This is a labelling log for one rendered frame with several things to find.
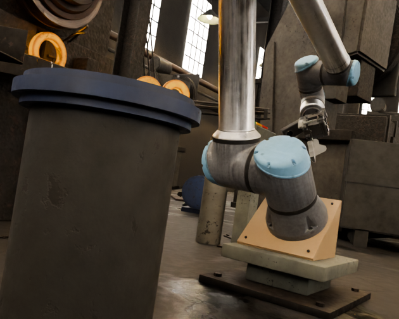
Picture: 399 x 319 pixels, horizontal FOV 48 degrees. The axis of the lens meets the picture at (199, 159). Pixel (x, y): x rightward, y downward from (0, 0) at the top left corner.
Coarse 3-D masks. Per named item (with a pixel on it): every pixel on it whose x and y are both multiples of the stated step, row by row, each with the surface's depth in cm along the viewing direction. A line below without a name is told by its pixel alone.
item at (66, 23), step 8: (24, 0) 186; (32, 0) 182; (40, 0) 185; (32, 8) 188; (40, 8) 185; (96, 8) 212; (40, 16) 192; (48, 16) 189; (56, 16) 193; (88, 16) 208; (56, 24) 194; (64, 24) 197; (72, 24) 201; (80, 24) 205
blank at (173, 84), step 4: (172, 80) 230; (176, 80) 231; (164, 84) 231; (168, 84) 229; (172, 84) 230; (176, 84) 231; (180, 84) 232; (184, 84) 233; (168, 88) 229; (172, 88) 230; (176, 88) 231; (180, 88) 232; (184, 88) 233; (180, 92) 234; (184, 92) 233; (188, 92) 234; (188, 96) 234
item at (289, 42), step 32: (352, 0) 390; (384, 0) 405; (288, 32) 433; (352, 32) 386; (384, 32) 411; (288, 64) 428; (384, 64) 418; (288, 96) 423; (352, 96) 397; (384, 96) 448; (320, 160) 390; (320, 192) 386
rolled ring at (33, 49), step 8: (40, 32) 192; (48, 32) 192; (32, 40) 188; (40, 40) 189; (48, 40) 195; (56, 40) 196; (32, 48) 186; (56, 48) 199; (64, 48) 200; (64, 56) 201; (64, 64) 201
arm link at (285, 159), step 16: (272, 144) 127; (288, 144) 125; (304, 144) 125; (256, 160) 124; (272, 160) 121; (288, 160) 120; (304, 160) 121; (256, 176) 127; (272, 176) 121; (288, 176) 121; (304, 176) 122; (256, 192) 131; (272, 192) 126; (288, 192) 124; (304, 192) 125; (272, 208) 131; (288, 208) 127
